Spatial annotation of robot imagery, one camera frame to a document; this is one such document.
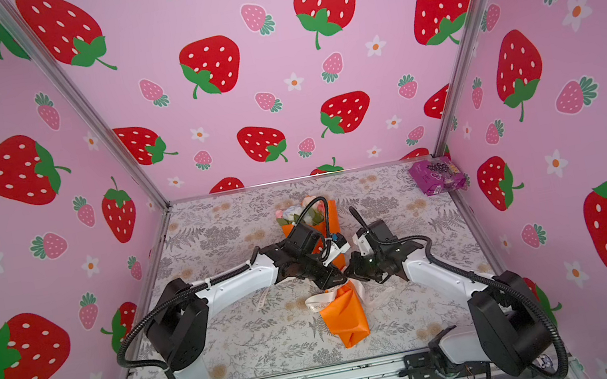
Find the white rose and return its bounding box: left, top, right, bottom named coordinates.
left=276, top=205, right=304, bottom=226

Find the white ribbon strip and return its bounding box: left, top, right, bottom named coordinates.
left=252, top=265, right=380, bottom=326

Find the orange wrapping paper sheet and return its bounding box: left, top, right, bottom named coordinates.
left=281, top=196, right=371, bottom=348

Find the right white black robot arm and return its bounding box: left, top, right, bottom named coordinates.
left=345, top=220, right=570, bottom=379

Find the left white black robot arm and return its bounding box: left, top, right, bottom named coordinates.
left=116, top=223, right=350, bottom=379

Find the purple snack packet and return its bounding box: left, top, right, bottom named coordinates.
left=409, top=156, right=468, bottom=196

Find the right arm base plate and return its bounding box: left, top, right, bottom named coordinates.
left=398, top=349, right=490, bottom=379

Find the right aluminium corner post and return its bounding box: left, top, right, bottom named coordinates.
left=431, top=0, right=489, bottom=156

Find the aluminium corner post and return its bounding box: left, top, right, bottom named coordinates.
left=431, top=0, right=489, bottom=156
left=0, top=0, right=170, bottom=212

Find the left aluminium corner post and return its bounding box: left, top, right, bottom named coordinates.
left=0, top=0, right=170, bottom=212

